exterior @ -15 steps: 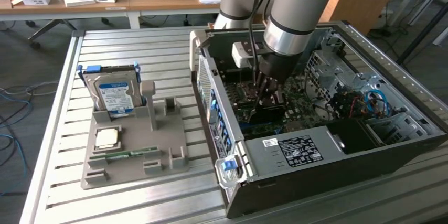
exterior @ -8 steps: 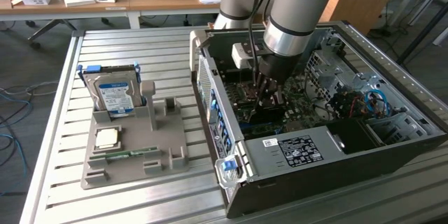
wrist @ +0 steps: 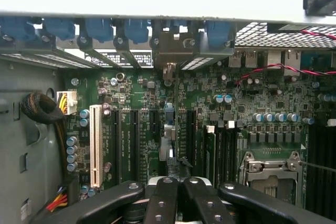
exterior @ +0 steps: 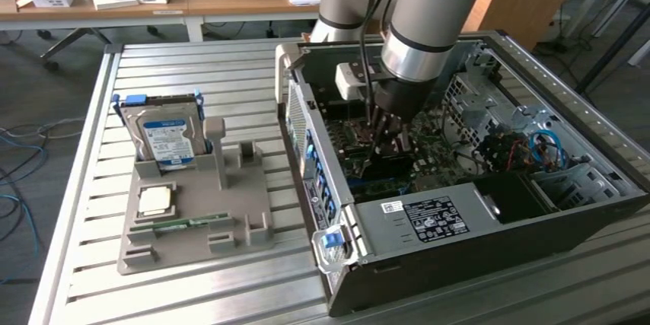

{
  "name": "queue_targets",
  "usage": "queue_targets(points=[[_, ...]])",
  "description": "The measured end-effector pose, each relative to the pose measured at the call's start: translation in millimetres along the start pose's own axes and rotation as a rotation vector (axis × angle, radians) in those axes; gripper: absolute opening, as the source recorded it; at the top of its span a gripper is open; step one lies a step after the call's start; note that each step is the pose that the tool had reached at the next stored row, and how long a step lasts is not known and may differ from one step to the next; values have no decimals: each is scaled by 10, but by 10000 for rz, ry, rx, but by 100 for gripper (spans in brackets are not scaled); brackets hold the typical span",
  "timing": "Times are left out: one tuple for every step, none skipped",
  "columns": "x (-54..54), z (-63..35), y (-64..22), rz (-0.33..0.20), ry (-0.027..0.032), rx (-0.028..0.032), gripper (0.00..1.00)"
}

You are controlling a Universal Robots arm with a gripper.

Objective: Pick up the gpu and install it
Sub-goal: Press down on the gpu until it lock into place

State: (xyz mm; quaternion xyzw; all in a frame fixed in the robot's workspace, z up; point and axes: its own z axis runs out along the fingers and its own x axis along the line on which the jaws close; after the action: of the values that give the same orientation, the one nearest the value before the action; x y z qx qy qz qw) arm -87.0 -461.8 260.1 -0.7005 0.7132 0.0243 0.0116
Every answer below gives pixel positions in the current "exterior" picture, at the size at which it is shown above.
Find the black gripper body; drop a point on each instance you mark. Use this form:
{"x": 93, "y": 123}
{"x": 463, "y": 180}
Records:
{"x": 406, "y": 98}

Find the wooden desk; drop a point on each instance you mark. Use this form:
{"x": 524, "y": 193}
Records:
{"x": 243, "y": 1}
{"x": 76, "y": 13}

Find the CPU socket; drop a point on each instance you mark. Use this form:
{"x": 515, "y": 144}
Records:
{"x": 358, "y": 131}

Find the grey parts rack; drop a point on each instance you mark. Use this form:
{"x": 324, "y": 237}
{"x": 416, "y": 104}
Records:
{"x": 203, "y": 195}

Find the grey chipset heatsink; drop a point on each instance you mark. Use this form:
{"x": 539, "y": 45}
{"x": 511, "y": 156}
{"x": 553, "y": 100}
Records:
{"x": 430, "y": 185}

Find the black open PC case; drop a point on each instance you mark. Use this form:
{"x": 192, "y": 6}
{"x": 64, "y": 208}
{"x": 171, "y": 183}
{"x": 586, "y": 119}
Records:
{"x": 456, "y": 264}

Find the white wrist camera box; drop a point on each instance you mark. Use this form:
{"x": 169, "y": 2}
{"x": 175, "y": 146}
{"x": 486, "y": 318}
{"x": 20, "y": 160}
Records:
{"x": 352, "y": 81}

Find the grey power supply unit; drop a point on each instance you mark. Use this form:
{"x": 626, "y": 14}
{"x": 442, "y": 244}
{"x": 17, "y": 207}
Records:
{"x": 386, "y": 233}

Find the blue case latch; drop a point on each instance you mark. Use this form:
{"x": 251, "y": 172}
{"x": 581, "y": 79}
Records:
{"x": 331, "y": 241}

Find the silver CPU chip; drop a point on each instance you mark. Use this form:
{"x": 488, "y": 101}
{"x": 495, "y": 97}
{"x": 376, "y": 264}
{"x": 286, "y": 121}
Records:
{"x": 155, "y": 201}

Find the blue expansion card retainer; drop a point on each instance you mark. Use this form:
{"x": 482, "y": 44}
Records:
{"x": 319, "y": 176}

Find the black expansion slot blue clip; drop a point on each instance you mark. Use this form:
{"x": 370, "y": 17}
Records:
{"x": 380, "y": 189}

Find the black metal post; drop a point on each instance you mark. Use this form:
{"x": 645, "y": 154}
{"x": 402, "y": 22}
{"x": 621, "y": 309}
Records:
{"x": 609, "y": 51}

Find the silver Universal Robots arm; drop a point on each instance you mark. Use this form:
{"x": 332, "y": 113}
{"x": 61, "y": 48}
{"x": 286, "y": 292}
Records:
{"x": 431, "y": 13}

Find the hard disk with blue caddy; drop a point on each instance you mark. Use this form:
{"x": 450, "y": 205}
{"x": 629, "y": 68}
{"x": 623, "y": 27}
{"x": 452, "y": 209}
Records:
{"x": 167, "y": 138}

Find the green RAM stick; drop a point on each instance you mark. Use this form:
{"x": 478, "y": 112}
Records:
{"x": 177, "y": 223}

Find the green motherboard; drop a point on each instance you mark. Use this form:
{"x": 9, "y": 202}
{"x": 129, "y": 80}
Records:
{"x": 442, "y": 161}

